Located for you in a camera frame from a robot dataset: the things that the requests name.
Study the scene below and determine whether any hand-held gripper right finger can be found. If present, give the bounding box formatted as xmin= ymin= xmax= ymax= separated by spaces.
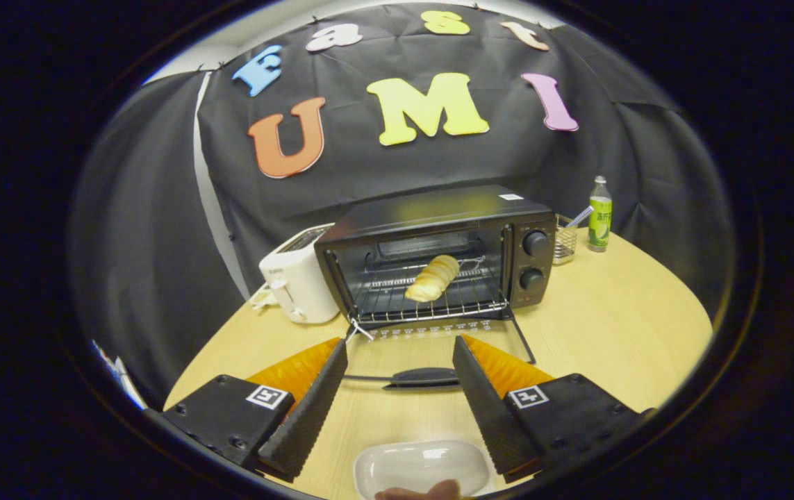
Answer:
xmin=452 ymin=335 xmax=647 ymax=481

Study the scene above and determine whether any green drink bottle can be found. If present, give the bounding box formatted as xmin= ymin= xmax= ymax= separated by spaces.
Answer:
xmin=588 ymin=176 xmax=613 ymax=253

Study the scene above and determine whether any golden bread roll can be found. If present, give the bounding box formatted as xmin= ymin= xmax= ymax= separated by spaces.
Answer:
xmin=404 ymin=255 xmax=461 ymax=303

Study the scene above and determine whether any black toaster oven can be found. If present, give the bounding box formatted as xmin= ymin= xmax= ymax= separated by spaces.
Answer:
xmin=313 ymin=184 xmax=557 ymax=390

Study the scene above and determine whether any white pop-up toaster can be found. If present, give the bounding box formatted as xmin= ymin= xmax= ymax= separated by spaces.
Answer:
xmin=258 ymin=224 xmax=340 ymax=325

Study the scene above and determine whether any white rectangular plate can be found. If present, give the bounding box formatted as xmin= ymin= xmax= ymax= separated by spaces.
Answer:
xmin=353 ymin=439 xmax=493 ymax=500

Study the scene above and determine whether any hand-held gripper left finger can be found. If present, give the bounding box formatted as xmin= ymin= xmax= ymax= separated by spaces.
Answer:
xmin=160 ymin=337 xmax=349 ymax=481

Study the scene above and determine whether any wire mesh basket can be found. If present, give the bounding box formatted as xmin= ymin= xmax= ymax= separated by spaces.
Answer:
xmin=553 ymin=214 xmax=578 ymax=266

